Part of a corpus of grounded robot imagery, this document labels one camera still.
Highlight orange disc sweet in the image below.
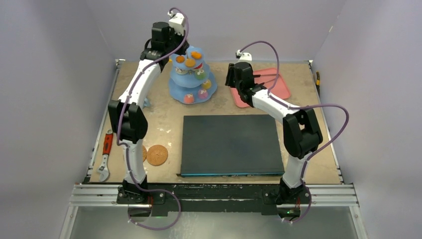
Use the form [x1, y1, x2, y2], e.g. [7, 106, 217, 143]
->
[175, 55, 185, 63]

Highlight orange flower cookie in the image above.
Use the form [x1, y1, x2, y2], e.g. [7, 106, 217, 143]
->
[191, 51, 203, 60]

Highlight orange round cookie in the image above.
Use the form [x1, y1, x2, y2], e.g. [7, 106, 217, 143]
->
[184, 58, 196, 68]

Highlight yellow small cake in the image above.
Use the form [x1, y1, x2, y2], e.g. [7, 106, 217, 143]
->
[202, 79, 212, 90]

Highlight blue three-tier cake stand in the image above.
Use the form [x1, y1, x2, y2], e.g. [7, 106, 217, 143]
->
[168, 46, 217, 104]

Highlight round woven coaster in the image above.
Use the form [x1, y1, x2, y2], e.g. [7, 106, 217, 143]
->
[146, 145, 168, 166]
[142, 145, 147, 162]

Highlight black serving tongs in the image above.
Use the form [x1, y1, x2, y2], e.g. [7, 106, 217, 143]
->
[254, 74, 280, 85]

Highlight blue ceramic mug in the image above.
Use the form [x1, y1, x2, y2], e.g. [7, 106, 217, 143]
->
[143, 98, 151, 108]

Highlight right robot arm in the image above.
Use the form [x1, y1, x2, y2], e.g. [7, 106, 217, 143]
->
[225, 62, 323, 205]

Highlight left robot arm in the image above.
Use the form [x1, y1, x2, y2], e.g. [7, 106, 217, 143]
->
[107, 21, 189, 204]

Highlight pink serving tray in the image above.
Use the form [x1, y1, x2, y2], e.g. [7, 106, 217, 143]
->
[230, 68, 291, 108]

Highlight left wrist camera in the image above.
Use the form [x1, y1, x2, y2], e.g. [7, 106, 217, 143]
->
[168, 11, 186, 36]

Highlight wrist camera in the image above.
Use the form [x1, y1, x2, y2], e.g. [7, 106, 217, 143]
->
[168, 11, 186, 36]
[236, 50, 252, 63]

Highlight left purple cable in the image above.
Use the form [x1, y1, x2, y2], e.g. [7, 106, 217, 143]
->
[116, 7, 191, 232]

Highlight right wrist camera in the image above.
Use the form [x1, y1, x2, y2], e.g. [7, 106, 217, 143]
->
[236, 50, 252, 63]

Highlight yellow handled screwdriver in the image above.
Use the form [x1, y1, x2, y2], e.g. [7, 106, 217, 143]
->
[316, 71, 320, 87]

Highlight adjustable wrench red handle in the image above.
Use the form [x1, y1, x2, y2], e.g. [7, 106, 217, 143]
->
[97, 129, 113, 182]

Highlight aluminium frame rail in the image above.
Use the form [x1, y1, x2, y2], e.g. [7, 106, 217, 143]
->
[60, 183, 367, 239]

